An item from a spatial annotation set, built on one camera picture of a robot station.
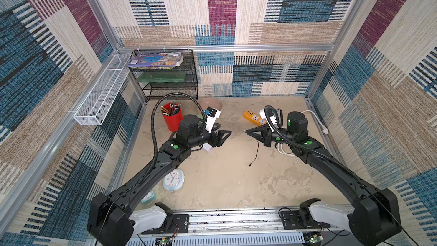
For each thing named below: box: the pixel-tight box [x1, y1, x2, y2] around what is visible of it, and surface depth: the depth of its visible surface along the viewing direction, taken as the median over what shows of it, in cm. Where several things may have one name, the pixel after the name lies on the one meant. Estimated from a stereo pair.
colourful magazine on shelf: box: [126, 51, 184, 68], surface depth 83 cm
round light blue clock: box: [162, 168, 185, 192], surface depth 85 cm
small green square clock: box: [141, 189, 156, 205], surface depth 81 cm
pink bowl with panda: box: [199, 97, 223, 111], surface depth 114 cm
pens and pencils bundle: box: [158, 99, 182, 116], surface depth 98 cm
